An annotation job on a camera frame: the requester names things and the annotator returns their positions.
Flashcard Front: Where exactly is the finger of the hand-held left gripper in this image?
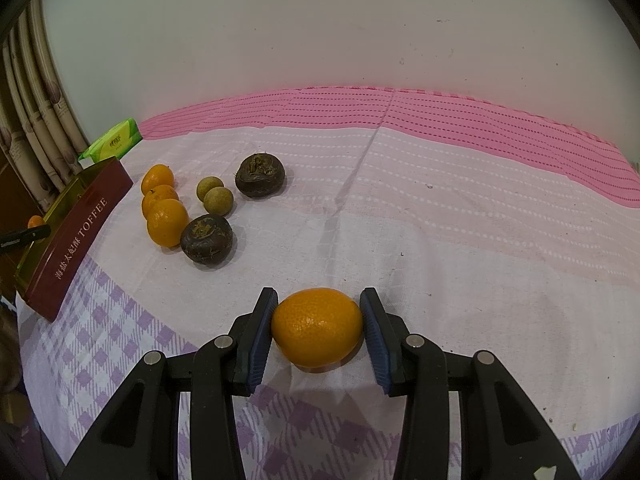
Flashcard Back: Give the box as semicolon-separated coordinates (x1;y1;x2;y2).
0;224;52;250

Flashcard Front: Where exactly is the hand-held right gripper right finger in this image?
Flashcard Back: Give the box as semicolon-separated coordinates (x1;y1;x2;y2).
359;287;583;480

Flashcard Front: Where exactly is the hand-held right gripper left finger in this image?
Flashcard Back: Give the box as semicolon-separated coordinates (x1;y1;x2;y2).
60;287;279;480

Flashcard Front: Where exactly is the gold and red tin box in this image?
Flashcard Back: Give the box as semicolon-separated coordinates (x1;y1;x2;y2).
14;156;134;323

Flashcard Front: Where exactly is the dark brown round fruit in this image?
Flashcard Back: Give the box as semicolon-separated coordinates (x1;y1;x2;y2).
180;213;233;266
235;154;287;199

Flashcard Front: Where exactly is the tan longan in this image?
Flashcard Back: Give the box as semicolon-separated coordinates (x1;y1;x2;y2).
196;176;224;202
203;186;234;216

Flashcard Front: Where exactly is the brown wooden furniture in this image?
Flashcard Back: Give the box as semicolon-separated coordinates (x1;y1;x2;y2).
0;150;46;281

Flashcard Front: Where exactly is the beige patterned curtain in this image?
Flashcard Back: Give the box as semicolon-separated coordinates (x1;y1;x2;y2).
0;0;91;211

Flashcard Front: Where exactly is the green tissue pack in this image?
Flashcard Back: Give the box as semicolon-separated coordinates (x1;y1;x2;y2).
77;118;143;170

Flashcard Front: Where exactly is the pink and purple bed sheet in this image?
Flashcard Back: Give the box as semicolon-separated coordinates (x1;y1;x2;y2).
15;85;640;480

